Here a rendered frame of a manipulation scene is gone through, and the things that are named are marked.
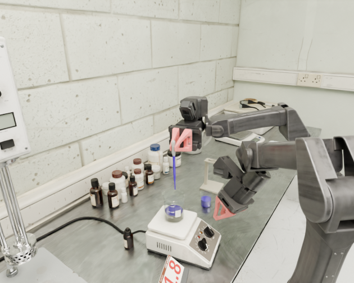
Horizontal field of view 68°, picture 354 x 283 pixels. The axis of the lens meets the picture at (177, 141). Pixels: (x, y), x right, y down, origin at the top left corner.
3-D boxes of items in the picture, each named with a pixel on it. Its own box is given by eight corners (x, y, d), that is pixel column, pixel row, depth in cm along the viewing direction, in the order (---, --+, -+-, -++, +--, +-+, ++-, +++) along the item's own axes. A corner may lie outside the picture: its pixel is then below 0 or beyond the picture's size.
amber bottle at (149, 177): (144, 183, 115) (143, 165, 111) (149, 179, 117) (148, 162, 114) (150, 186, 113) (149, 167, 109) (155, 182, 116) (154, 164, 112)
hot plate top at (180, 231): (198, 215, 82) (198, 212, 82) (184, 240, 72) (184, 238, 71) (163, 206, 86) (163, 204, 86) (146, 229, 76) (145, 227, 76)
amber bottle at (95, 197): (103, 200, 103) (99, 176, 99) (104, 206, 99) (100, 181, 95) (91, 202, 102) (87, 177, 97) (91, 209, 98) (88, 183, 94)
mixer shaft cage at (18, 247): (44, 251, 60) (19, 153, 51) (13, 272, 55) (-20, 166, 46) (29, 239, 64) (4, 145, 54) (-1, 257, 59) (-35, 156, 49)
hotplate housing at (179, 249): (221, 240, 83) (222, 219, 80) (209, 272, 72) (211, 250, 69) (158, 222, 91) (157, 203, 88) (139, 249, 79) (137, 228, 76)
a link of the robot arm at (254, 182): (234, 172, 71) (249, 154, 68) (250, 177, 73) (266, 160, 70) (242, 191, 66) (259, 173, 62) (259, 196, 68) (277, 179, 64)
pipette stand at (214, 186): (223, 185, 113) (225, 158, 109) (217, 194, 107) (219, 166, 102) (206, 180, 117) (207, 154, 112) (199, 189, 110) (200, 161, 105)
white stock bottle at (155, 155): (157, 165, 131) (157, 141, 126) (166, 170, 126) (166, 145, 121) (145, 169, 126) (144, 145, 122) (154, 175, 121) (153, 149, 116)
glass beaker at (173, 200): (187, 215, 81) (187, 191, 78) (179, 228, 76) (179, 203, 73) (167, 209, 84) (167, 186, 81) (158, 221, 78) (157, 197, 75)
